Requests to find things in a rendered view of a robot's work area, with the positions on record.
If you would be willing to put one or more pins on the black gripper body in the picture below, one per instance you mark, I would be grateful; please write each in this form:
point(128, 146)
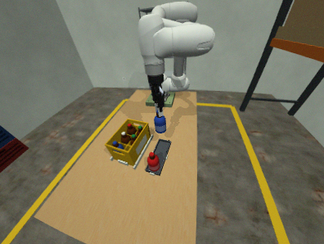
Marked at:
point(156, 81)

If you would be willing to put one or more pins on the brown bottle with red cap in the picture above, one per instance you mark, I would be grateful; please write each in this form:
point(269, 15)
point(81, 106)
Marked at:
point(131, 130)

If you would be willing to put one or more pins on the brown bottle with green cap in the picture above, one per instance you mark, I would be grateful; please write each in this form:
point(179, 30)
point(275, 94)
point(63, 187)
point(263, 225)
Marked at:
point(134, 137)
point(139, 130)

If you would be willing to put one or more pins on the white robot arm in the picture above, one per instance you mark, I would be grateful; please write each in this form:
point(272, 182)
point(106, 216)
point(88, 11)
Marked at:
point(156, 42)

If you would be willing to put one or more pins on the blue bottle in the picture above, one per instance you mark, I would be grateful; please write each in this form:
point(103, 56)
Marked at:
point(160, 123)
point(116, 144)

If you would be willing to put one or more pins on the brown bottle with white cap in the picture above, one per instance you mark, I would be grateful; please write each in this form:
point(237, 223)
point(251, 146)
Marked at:
point(125, 139)

